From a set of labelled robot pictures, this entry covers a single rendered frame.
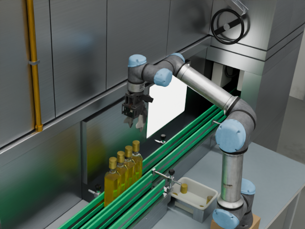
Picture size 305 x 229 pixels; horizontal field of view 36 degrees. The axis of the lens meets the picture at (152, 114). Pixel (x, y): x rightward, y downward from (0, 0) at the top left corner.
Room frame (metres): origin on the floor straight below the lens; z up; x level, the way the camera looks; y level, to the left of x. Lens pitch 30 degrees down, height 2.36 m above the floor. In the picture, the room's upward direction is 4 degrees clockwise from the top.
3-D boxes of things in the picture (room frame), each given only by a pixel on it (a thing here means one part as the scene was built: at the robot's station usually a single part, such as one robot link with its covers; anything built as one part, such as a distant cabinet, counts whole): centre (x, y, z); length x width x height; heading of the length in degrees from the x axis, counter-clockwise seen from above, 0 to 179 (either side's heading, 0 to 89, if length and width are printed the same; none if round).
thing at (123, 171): (1.73, 0.13, 0.99); 0.06 x 0.06 x 0.21; 58
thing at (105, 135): (2.10, 0.05, 1.15); 0.90 x 0.03 x 0.34; 148
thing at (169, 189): (1.84, -0.09, 0.95); 0.17 x 0.03 x 0.12; 58
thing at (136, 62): (1.80, 0.08, 1.54); 0.09 x 0.08 x 0.11; 61
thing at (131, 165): (1.77, 0.10, 0.99); 0.06 x 0.06 x 0.21; 57
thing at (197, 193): (1.88, -0.24, 0.80); 0.22 x 0.17 x 0.09; 58
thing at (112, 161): (1.68, 0.16, 1.14); 0.04 x 0.04 x 0.04
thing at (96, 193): (1.68, 0.24, 0.94); 0.07 x 0.04 x 0.13; 58
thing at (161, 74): (1.77, -0.02, 1.54); 0.11 x 0.11 x 0.08; 61
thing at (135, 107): (1.80, 0.08, 1.39); 0.09 x 0.08 x 0.12; 147
